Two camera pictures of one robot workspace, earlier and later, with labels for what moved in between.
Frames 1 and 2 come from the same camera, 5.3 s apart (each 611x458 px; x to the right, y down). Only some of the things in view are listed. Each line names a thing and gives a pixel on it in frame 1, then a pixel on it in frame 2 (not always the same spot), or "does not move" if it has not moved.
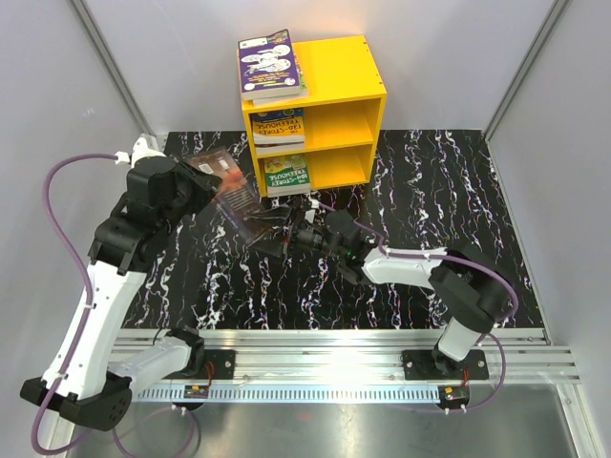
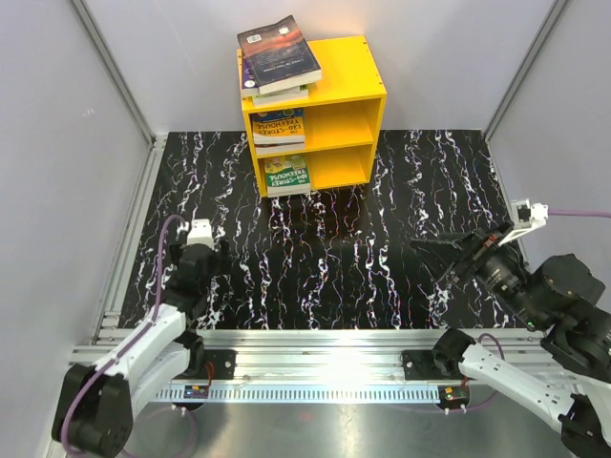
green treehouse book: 286,176 does not move
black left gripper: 206,185 → 221,263
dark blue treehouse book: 288,190 does not move
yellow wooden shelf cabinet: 342,114 does not move
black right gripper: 275,246 → 479,245
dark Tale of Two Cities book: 237,197 → 279,56
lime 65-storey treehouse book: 286,99 does not move
